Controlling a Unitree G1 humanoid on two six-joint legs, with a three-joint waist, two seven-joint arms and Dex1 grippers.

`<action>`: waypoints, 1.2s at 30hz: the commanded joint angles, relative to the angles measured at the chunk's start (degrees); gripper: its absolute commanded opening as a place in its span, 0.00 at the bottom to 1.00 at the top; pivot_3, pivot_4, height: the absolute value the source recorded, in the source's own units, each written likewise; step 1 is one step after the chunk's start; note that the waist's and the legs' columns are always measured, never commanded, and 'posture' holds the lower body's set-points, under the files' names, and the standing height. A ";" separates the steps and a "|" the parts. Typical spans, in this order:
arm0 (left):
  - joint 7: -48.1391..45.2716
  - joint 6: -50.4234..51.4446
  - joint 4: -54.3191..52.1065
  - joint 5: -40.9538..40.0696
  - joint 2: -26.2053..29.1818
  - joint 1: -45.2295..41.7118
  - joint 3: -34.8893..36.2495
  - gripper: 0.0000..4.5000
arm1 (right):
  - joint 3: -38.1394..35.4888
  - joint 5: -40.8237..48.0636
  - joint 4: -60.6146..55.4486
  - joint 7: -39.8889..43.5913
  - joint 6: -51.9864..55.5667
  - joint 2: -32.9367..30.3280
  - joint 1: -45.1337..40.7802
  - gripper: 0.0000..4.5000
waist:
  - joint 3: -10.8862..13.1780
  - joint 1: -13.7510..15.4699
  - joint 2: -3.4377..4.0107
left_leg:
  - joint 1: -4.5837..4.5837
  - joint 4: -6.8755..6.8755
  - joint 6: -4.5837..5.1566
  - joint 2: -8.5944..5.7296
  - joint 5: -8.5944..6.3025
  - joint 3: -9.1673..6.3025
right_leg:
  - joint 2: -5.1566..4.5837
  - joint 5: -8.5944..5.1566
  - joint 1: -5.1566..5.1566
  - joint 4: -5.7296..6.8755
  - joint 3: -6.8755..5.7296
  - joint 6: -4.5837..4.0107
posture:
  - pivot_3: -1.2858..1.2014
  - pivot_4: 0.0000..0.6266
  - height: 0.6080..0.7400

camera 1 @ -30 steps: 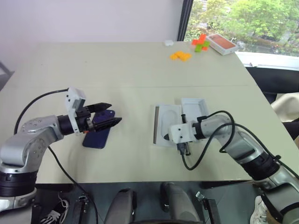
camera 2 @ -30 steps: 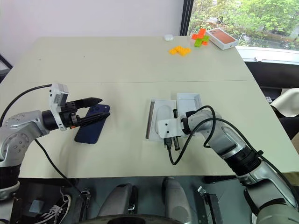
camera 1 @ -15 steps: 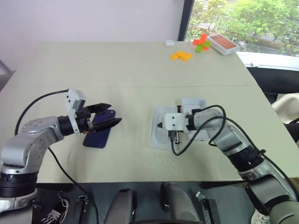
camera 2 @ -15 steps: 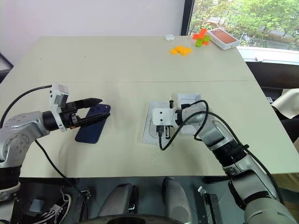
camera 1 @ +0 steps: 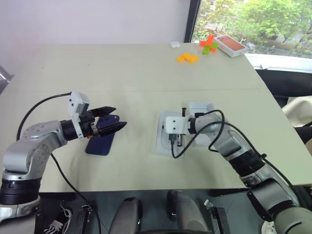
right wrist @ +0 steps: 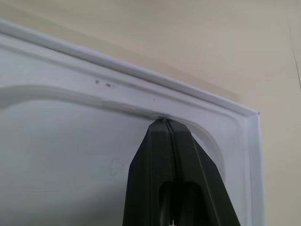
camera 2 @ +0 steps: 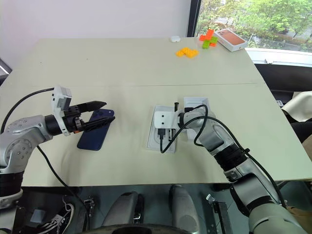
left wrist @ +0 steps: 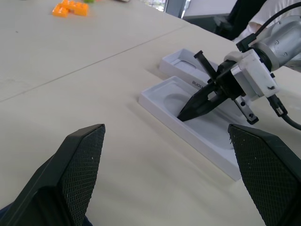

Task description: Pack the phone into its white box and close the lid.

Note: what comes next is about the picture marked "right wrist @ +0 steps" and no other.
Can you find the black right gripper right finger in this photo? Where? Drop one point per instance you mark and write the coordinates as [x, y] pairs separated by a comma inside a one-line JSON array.
[[200, 169]]

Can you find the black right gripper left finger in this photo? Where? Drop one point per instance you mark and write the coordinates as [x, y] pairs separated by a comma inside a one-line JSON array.
[[148, 169]]

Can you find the white phone box base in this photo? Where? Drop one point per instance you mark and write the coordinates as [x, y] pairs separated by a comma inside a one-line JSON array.
[[70, 141]]

